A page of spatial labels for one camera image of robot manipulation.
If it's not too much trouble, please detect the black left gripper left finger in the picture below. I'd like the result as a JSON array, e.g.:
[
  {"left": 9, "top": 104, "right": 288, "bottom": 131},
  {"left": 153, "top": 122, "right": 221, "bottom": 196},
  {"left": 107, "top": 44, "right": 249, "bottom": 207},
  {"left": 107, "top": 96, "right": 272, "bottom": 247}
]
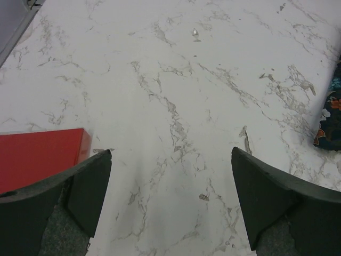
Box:
[{"left": 1, "top": 149, "right": 112, "bottom": 255}]

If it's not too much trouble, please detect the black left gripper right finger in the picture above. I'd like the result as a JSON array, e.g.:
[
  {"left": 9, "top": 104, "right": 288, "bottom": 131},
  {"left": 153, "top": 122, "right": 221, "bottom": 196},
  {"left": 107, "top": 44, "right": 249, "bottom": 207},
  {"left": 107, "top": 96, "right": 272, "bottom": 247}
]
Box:
[{"left": 231, "top": 147, "right": 340, "bottom": 255}]

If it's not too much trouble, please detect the dark blue floral tie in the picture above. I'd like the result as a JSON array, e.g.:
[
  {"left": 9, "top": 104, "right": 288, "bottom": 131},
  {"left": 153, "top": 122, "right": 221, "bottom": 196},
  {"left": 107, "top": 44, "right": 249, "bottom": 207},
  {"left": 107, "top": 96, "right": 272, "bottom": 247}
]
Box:
[{"left": 313, "top": 57, "right": 340, "bottom": 151}]

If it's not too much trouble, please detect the red flat box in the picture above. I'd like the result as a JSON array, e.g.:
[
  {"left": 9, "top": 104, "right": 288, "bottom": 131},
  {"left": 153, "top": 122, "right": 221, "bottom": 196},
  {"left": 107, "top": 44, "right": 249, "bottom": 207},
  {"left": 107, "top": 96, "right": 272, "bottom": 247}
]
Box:
[{"left": 1, "top": 129, "right": 92, "bottom": 194}]

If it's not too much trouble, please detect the grey aluminium frame post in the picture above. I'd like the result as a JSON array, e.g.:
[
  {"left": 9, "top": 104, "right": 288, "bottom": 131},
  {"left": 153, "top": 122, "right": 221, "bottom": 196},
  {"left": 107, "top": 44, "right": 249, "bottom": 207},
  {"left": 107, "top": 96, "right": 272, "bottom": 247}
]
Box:
[{"left": 0, "top": 0, "right": 45, "bottom": 66}]

